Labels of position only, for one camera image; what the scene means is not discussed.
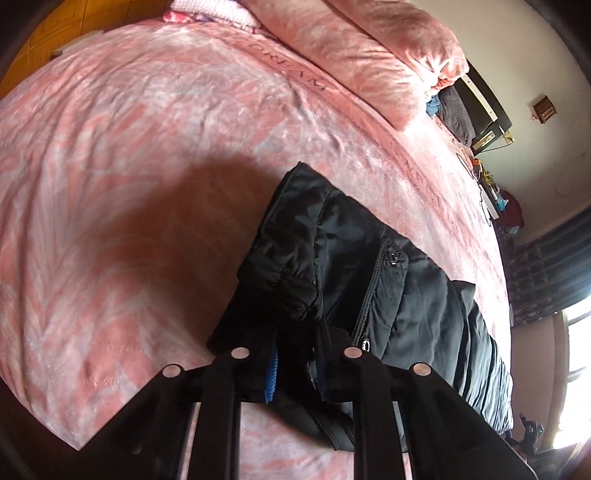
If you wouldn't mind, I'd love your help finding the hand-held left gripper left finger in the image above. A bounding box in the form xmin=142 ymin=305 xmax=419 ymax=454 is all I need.
xmin=76 ymin=323 xmax=280 ymax=480

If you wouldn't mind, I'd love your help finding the dark patterned curtain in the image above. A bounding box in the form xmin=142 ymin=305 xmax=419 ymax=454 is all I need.
xmin=505 ymin=220 xmax=591 ymax=329

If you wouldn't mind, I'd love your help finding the cluttered bedside table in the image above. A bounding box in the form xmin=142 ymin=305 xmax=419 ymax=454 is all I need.
xmin=470 ymin=156 xmax=504 ymax=224

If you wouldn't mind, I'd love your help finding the folded pink quilt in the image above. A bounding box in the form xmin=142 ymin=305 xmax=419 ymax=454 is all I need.
xmin=240 ymin=0 xmax=470 ymax=131

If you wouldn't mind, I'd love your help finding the bright window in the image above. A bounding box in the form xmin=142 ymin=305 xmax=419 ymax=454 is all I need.
xmin=551 ymin=295 xmax=591 ymax=459

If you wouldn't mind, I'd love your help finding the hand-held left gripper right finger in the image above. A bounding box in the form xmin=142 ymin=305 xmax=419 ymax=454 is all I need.
xmin=309 ymin=323 xmax=543 ymax=480

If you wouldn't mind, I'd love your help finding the pink patterned bed blanket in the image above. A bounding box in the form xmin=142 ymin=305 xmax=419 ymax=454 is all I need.
xmin=0 ymin=21 xmax=515 ymax=480

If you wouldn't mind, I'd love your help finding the dark clothes pile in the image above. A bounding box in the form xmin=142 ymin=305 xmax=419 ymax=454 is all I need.
xmin=425 ymin=85 xmax=476 ymax=147

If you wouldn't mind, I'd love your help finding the black bed headboard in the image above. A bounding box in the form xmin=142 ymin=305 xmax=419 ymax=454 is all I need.
xmin=455 ymin=60 xmax=515 ymax=156

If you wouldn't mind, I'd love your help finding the red cloth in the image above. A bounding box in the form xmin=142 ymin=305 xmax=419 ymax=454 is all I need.
xmin=501 ymin=189 xmax=525 ymax=232

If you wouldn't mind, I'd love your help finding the white and pink pillow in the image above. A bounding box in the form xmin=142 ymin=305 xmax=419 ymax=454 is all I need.
xmin=164 ymin=0 xmax=262 ymax=34

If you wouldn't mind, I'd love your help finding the brown wall ornament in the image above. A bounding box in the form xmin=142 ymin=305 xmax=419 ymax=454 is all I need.
xmin=532 ymin=95 xmax=557 ymax=123

